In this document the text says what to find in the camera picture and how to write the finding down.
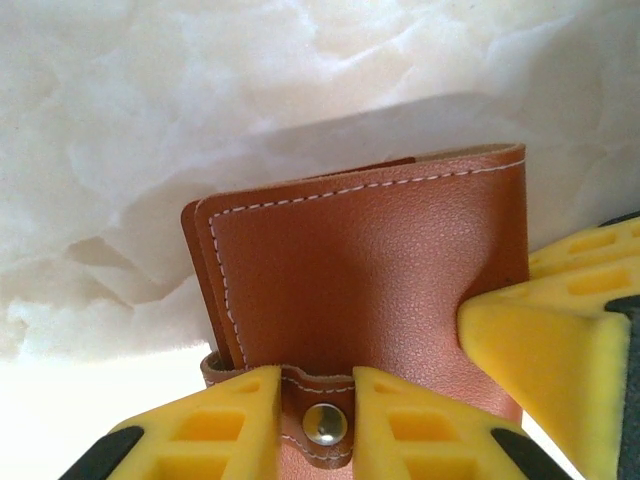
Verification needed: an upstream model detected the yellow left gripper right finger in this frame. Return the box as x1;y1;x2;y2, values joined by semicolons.
351;365;569;480

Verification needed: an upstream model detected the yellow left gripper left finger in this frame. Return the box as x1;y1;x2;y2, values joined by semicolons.
58;364;280;480

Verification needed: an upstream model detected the brown leather card holder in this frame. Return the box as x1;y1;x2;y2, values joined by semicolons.
180;143;531;480

